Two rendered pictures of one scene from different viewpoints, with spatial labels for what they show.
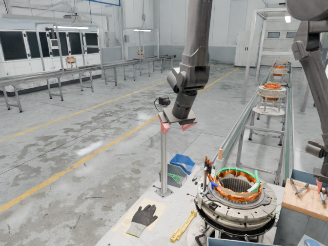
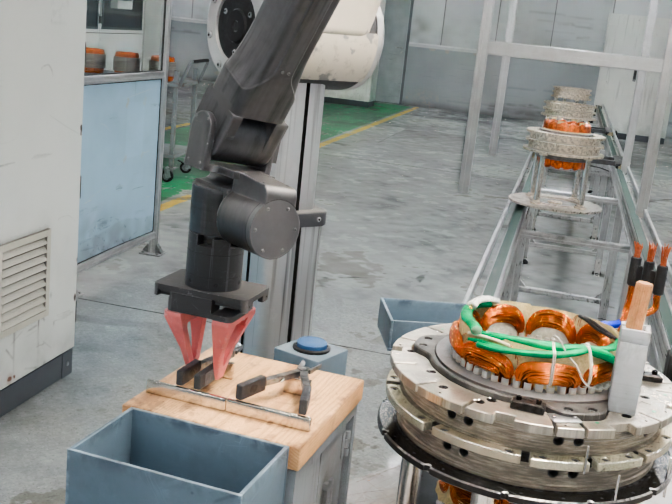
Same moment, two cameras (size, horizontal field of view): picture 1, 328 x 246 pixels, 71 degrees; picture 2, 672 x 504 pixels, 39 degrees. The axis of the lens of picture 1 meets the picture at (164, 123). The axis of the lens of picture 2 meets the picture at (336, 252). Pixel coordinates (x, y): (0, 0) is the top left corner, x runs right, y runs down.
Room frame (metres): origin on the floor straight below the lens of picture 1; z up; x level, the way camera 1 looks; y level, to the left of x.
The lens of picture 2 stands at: (1.72, -0.78, 1.45)
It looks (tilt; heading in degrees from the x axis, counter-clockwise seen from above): 14 degrees down; 165
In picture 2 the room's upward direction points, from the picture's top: 6 degrees clockwise
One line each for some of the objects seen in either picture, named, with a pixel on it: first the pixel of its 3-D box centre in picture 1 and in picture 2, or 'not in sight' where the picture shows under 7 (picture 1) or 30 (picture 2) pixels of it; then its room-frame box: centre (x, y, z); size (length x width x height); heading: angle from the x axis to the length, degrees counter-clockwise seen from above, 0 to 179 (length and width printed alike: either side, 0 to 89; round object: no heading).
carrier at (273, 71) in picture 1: (277, 75); not in sight; (4.72, -2.34, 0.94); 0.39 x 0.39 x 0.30
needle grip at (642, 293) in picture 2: (220, 155); (638, 311); (0.91, -0.25, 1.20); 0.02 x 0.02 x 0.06
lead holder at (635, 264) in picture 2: (207, 167); (647, 275); (0.80, -0.18, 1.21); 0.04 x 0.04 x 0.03; 57
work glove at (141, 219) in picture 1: (143, 217); not in sight; (0.97, 0.11, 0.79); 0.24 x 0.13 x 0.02; 153
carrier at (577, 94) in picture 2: not in sight; (569, 106); (-5.58, 3.01, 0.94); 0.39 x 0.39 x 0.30
